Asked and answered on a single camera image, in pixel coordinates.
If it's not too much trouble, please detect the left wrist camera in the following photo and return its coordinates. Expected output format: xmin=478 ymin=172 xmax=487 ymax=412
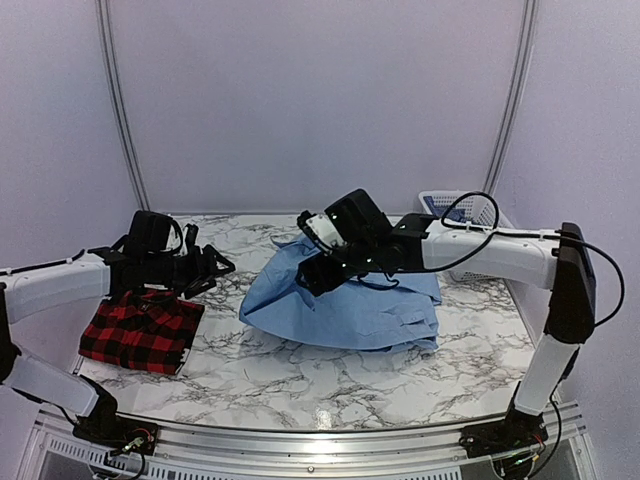
xmin=170 ymin=220 xmax=199 ymax=256

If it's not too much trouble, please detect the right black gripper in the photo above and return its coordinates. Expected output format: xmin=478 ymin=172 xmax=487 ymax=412
xmin=296 ymin=237 xmax=380 ymax=296

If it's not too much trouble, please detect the blue patterned shirt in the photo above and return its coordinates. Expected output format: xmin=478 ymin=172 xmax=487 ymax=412
xmin=422 ymin=195 xmax=469 ymax=223

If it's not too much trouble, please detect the left aluminium wall post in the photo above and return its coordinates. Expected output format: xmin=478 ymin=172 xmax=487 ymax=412
xmin=95 ymin=0 xmax=151 ymax=210

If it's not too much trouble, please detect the aluminium front frame rail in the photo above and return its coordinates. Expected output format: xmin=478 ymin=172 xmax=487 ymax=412
xmin=18 ymin=403 xmax=597 ymax=479

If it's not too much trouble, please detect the red black plaid shirt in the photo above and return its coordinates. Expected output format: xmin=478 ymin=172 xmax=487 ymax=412
xmin=78 ymin=289 xmax=205 ymax=376

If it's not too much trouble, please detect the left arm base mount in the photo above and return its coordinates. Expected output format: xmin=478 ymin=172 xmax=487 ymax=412
xmin=72 ymin=415 xmax=159 ymax=455

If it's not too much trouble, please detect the right aluminium wall post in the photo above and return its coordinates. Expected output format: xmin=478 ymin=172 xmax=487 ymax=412
xmin=483 ymin=0 xmax=539 ymax=195

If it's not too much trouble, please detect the light blue long sleeve shirt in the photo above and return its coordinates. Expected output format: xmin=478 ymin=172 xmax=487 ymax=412
xmin=239 ymin=235 xmax=441 ymax=353

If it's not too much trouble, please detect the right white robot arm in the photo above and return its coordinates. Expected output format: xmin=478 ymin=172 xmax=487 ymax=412
xmin=162 ymin=214 xmax=575 ymax=448

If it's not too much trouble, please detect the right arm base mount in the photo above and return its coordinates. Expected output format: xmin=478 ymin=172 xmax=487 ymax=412
xmin=459 ymin=420 xmax=548 ymax=458

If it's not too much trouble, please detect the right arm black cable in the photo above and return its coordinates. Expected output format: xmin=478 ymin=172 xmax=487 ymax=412
xmin=439 ymin=191 xmax=626 ymax=329

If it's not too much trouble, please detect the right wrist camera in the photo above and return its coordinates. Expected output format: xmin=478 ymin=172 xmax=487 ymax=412
xmin=296 ymin=211 xmax=347 ymax=257

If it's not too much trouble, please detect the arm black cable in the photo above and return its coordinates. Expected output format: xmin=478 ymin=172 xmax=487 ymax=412
xmin=439 ymin=191 xmax=626 ymax=329
xmin=0 ymin=248 xmax=89 ymax=276

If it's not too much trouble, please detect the aluminium wall post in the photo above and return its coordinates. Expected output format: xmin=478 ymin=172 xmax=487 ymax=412
xmin=483 ymin=0 xmax=539 ymax=195
xmin=95 ymin=0 xmax=151 ymax=210

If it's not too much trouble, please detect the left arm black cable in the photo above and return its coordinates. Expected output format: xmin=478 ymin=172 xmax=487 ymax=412
xmin=0 ymin=248 xmax=89 ymax=276

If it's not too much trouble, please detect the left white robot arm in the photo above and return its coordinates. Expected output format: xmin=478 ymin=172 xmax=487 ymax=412
xmin=1 ymin=210 xmax=235 ymax=445

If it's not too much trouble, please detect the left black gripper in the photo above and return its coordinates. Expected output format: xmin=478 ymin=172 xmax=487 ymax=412
xmin=144 ymin=244 xmax=235 ymax=300

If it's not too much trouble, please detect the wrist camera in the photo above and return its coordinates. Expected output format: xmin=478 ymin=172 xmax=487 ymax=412
xmin=170 ymin=220 xmax=199 ymax=256
xmin=296 ymin=211 xmax=347 ymax=257

